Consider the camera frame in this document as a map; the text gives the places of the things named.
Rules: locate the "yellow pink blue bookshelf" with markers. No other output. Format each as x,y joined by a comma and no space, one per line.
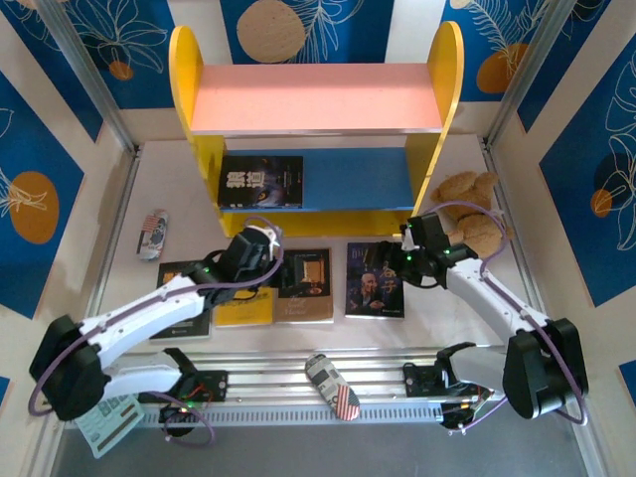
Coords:
323,99

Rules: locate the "black antler cover book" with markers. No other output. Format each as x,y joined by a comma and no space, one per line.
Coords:
186,329

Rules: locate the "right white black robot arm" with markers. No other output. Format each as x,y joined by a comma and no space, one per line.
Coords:
497,298

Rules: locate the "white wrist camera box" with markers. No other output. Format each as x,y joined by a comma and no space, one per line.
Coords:
408,241
268,234

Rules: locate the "aluminium side rail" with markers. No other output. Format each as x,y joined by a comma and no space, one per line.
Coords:
115,223
491,159

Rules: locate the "yellow cartoon cover book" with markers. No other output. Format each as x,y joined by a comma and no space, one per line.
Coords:
243,313

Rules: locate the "brown teddy bear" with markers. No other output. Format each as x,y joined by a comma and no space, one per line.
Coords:
472,199

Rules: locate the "aluminium corner post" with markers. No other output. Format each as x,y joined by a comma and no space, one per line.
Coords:
89,74
527,74

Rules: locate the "mint green calculator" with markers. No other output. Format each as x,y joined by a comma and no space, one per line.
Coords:
114,427

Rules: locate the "aluminium rail frame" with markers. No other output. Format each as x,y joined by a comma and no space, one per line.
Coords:
278,377

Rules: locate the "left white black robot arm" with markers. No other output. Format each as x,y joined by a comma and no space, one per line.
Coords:
139,313

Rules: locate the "dark blue sage cover book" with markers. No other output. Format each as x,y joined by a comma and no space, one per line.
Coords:
367,298
258,206

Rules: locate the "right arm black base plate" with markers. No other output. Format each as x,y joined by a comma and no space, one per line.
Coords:
415,380

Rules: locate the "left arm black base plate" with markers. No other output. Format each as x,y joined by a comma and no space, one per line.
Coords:
218,385

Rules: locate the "brown scroll cover book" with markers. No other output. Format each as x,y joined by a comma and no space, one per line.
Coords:
308,308

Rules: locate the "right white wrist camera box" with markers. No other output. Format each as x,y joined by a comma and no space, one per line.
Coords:
408,241

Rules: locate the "small black controller board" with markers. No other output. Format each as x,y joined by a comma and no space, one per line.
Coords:
457,417
174,412

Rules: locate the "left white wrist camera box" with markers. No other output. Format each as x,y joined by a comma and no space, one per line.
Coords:
268,234

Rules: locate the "newsprint flag pencil case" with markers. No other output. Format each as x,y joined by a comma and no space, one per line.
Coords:
330,387
151,238

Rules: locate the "black wolf cover book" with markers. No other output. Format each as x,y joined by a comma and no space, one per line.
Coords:
258,181

